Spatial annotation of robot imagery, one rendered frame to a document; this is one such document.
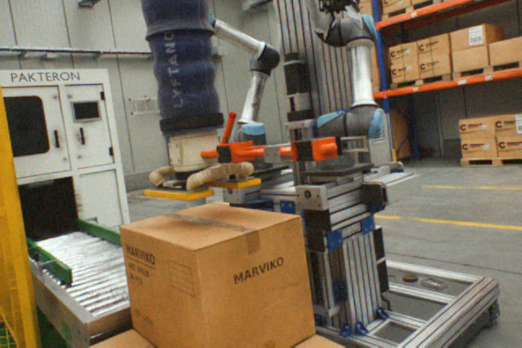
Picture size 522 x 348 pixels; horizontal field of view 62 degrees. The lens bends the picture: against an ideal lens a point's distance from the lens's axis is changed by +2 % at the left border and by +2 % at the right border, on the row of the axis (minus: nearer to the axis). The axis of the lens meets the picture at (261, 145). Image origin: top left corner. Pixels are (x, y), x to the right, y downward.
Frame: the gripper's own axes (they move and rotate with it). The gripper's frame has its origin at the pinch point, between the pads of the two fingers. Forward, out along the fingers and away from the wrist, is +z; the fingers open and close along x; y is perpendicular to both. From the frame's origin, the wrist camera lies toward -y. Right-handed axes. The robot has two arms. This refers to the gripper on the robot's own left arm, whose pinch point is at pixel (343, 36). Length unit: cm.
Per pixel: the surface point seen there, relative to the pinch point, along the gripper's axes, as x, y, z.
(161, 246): -35, 60, 60
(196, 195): -25, 51, 45
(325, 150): 24, 46, 34
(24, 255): -155, 72, 76
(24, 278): -155, 73, 87
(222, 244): -12, 53, 59
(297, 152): 15, 46, 34
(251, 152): -4, 45, 34
